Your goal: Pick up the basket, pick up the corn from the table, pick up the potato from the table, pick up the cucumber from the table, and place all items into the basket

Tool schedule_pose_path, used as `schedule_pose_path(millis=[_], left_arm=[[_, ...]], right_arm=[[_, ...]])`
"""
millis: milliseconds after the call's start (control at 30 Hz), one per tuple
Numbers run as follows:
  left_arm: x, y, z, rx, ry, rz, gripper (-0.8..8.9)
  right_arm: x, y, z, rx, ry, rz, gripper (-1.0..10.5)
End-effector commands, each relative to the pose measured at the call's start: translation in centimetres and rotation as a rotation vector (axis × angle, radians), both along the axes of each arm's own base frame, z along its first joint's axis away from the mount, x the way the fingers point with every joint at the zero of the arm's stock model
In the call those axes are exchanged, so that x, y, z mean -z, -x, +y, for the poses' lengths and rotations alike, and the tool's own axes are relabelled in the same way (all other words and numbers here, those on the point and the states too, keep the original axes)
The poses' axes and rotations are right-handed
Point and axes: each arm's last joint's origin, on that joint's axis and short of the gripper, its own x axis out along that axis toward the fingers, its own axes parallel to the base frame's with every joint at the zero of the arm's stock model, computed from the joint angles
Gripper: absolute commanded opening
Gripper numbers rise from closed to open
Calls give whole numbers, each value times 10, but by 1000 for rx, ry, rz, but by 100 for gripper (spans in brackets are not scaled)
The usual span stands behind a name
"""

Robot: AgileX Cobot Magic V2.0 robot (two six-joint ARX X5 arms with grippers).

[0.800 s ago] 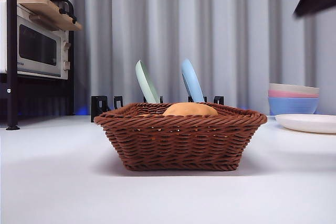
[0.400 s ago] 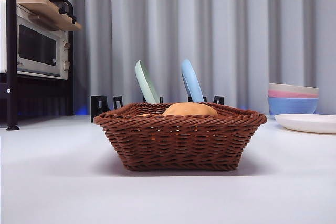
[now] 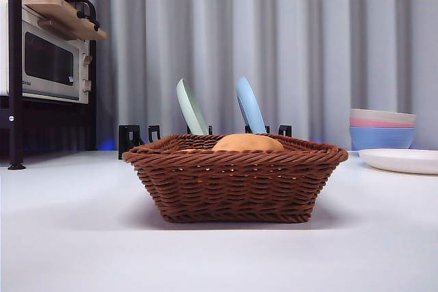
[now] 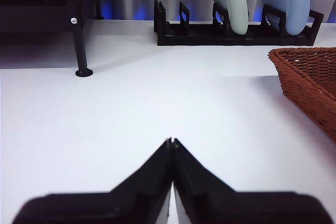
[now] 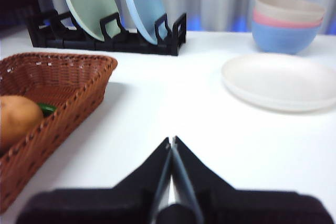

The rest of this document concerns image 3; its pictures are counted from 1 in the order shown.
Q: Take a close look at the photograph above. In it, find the white plate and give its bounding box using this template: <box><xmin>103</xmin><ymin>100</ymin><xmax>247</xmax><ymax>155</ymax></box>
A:
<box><xmin>358</xmin><ymin>148</ymin><xmax>438</xmax><ymax>175</ymax></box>

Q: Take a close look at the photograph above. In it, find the pink bowl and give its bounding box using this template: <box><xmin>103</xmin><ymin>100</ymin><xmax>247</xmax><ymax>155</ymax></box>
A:
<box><xmin>349</xmin><ymin>116</ymin><xmax>417</xmax><ymax>129</ymax></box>

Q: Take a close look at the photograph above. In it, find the cream toaster oven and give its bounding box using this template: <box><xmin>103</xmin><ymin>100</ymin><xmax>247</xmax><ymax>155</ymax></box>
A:
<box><xmin>21</xmin><ymin>3</ymin><xmax>93</xmax><ymax>105</ymax></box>

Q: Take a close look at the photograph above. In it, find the black dish rack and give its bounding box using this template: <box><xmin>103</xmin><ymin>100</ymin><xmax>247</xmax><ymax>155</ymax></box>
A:
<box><xmin>118</xmin><ymin>124</ymin><xmax>293</xmax><ymax>160</ymax></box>

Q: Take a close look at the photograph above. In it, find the black metal shelf frame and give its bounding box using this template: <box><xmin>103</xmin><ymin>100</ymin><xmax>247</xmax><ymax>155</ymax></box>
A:
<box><xmin>0</xmin><ymin>0</ymin><xmax>100</xmax><ymax>171</ymax></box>

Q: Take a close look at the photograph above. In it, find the wooden cutting board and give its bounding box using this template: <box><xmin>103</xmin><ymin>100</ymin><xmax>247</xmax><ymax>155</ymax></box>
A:
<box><xmin>22</xmin><ymin>0</ymin><xmax>108</xmax><ymax>42</ymax></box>

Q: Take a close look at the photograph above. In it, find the grey curtain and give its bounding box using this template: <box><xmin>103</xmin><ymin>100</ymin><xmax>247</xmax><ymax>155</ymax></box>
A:
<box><xmin>0</xmin><ymin>0</ymin><xmax>438</xmax><ymax>152</ymax></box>

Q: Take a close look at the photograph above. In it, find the brown wicker basket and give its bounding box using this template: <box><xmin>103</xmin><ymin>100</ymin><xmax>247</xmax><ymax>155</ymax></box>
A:
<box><xmin>122</xmin><ymin>133</ymin><xmax>349</xmax><ymax>224</ymax></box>

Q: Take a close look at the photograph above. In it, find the blue bowl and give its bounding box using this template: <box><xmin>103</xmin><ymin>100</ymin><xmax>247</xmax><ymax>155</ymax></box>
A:
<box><xmin>349</xmin><ymin>127</ymin><xmax>416</xmax><ymax>151</ymax></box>

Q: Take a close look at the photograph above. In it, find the white box appliance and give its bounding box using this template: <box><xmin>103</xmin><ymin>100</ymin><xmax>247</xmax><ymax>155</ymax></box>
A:
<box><xmin>0</xmin><ymin>0</ymin><xmax>10</xmax><ymax>96</ymax></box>

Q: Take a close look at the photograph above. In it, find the pale green plate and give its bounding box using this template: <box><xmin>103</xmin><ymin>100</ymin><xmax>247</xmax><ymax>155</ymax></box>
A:
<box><xmin>176</xmin><ymin>78</ymin><xmax>209</xmax><ymax>135</ymax></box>

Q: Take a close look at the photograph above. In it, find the light blue plate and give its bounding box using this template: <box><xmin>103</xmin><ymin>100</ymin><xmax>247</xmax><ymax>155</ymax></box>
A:
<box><xmin>235</xmin><ymin>76</ymin><xmax>267</xmax><ymax>135</ymax></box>

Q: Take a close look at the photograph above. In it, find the tan potato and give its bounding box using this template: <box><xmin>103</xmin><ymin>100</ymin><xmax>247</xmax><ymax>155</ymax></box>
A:
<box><xmin>211</xmin><ymin>133</ymin><xmax>285</xmax><ymax>152</ymax></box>

